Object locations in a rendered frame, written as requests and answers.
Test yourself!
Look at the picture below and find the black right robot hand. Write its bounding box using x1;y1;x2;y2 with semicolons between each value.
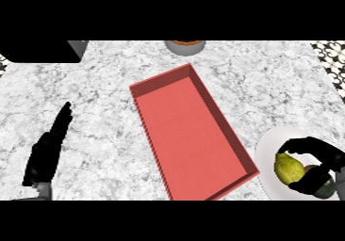
278;136;345;195

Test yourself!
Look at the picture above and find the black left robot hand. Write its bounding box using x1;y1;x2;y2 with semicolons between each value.
20;101;73;187

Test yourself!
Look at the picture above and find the yellow-green pear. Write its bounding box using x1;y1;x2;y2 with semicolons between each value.
272;152;307;186

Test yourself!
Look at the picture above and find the white plate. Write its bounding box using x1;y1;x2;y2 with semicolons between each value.
253;126;345;201

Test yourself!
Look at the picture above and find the red cardboard box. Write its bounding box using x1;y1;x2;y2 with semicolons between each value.
127;62;261;201

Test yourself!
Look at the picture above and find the dark green fruit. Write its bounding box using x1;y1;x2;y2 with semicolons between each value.
310;179;335;200

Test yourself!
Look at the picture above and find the black appliance with grey side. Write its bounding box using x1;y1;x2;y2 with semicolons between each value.
0;40;90;64

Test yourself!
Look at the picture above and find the grey round pot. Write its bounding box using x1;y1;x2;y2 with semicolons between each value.
162;40;207;57

